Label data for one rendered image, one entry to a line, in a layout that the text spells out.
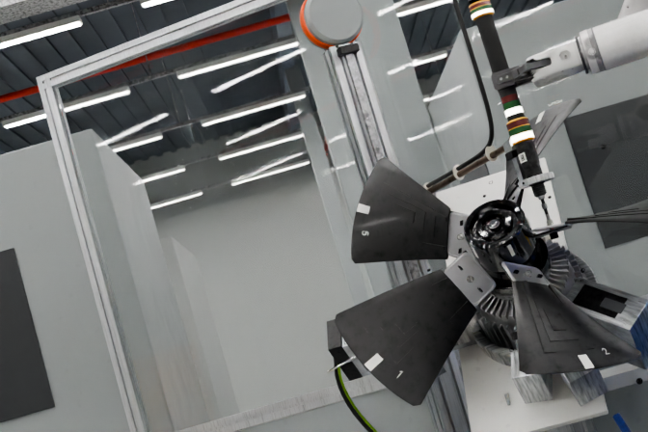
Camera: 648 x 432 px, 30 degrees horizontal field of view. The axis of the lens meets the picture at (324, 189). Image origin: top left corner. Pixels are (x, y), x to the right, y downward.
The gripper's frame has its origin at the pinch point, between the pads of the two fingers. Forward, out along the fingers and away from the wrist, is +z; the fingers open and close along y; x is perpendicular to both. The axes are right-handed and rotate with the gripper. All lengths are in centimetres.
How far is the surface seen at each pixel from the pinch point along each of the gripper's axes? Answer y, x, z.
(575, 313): -10.9, -45.8, -0.7
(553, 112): 16.7, -6.4, -6.0
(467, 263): -4.0, -31.6, 16.4
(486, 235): -6.8, -27.7, 11.0
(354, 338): -13, -39, 39
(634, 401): 70, -71, -1
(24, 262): 133, 17, 182
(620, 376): 43, -63, -1
